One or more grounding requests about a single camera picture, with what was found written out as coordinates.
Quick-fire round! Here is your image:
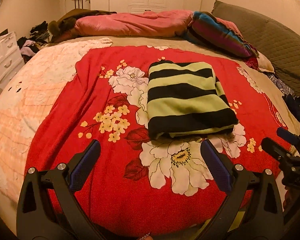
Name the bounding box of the green black striped sweater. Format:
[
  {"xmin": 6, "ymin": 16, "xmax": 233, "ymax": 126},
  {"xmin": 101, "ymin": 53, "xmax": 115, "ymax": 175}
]
[{"xmin": 147, "ymin": 61, "xmax": 239, "ymax": 139}]

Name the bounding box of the pile of dark clothes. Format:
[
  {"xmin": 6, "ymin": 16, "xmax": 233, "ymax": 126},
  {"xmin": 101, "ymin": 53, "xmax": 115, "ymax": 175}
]
[{"xmin": 17, "ymin": 21, "xmax": 50, "ymax": 63}]

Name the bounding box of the hand with painted nails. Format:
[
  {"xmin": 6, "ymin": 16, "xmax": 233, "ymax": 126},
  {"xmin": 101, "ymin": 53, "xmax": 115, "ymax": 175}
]
[{"xmin": 138, "ymin": 233, "xmax": 153, "ymax": 240}]

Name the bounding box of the white pillow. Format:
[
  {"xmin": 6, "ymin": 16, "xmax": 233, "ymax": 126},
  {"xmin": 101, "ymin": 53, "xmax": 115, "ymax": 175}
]
[{"xmin": 256, "ymin": 51, "xmax": 275, "ymax": 73}]

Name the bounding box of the grey quilted headboard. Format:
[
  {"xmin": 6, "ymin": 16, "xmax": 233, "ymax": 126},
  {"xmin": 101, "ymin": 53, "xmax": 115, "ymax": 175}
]
[{"xmin": 212, "ymin": 0, "xmax": 300, "ymax": 96}]

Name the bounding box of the cream white blanket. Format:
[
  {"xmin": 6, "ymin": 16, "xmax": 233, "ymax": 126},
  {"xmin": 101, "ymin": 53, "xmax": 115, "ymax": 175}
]
[{"xmin": 0, "ymin": 37, "xmax": 113, "ymax": 202}]

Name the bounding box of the red floral blanket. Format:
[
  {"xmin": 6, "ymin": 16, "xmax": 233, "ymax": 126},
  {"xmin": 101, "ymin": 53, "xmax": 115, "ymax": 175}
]
[{"xmin": 26, "ymin": 46, "xmax": 287, "ymax": 236}]

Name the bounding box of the multicolour striped pillow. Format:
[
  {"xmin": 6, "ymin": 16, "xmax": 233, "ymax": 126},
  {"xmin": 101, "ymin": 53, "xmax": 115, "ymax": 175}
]
[{"xmin": 183, "ymin": 11, "xmax": 258, "ymax": 58}]

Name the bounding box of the white drawer cabinet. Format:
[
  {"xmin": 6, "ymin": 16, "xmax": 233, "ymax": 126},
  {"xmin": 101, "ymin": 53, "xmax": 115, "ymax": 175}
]
[{"xmin": 0, "ymin": 32, "xmax": 24, "ymax": 82}]

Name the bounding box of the pink quilt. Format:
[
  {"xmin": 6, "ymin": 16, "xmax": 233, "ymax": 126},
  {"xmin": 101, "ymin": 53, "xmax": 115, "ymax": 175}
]
[{"xmin": 74, "ymin": 9, "xmax": 243, "ymax": 38}]

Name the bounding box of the brown fur-trimmed coat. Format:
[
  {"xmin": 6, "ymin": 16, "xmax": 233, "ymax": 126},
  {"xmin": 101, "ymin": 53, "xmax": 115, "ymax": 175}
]
[{"xmin": 47, "ymin": 9, "xmax": 116, "ymax": 43}]

